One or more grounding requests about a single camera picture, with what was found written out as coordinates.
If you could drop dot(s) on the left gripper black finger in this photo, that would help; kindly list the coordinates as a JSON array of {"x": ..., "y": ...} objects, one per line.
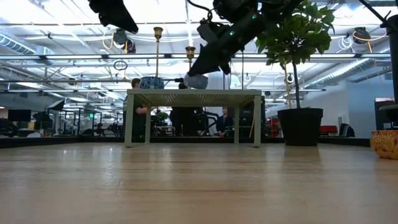
[{"x": 119, "y": 17}]

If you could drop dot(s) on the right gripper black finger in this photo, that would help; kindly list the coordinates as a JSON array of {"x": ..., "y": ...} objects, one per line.
[
  {"x": 225, "y": 68},
  {"x": 205, "y": 62}
]

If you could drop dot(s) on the short gold candle stick holder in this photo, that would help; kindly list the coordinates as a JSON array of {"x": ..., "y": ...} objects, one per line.
[{"x": 195, "y": 81}]

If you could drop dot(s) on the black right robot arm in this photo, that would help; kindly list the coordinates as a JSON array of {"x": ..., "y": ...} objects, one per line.
[{"x": 273, "y": 7}]

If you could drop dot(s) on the tall gold candle stick holder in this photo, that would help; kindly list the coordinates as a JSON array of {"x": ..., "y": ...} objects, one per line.
[{"x": 153, "y": 82}]

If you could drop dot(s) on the person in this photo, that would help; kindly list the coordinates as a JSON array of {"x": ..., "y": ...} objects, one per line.
[
  {"x": 224, "y": 123},
  {"x": 138, "y": 115},
  {"x": 186, "y": 119}
]

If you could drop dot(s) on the green leafy tree plant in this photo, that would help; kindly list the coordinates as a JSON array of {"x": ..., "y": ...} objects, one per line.
[{"x": 295, "y": 34}]

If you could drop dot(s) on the black plant pot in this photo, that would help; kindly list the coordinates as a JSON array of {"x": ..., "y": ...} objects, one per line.
[{"x": 300, "y": 126}]

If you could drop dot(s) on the red seat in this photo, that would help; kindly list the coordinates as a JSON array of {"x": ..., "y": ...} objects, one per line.
[{"x": 328, "y": 129}]

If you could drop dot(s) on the black computer monitor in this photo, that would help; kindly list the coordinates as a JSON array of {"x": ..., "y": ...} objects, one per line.
[{"x": 19, "y": 115}]

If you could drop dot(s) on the black backpack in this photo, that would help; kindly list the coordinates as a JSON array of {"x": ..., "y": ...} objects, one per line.
[{"x": 346, "y": 130}]

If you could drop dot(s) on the yellow patterned ceramic pot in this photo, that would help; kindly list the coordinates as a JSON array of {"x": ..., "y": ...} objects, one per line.
[{"x": 385, "y": 144}]

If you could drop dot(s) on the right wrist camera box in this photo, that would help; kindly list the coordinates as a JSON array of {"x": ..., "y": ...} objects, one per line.
[{"x": 206, "y": 31}]

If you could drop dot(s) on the black table edge rail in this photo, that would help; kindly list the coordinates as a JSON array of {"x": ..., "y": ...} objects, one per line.
[{"x": 46, "y": 141}]

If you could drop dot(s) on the black stand post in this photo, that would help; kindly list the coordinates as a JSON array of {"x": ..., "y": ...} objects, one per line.
[{"x": 394, "y": 62}]

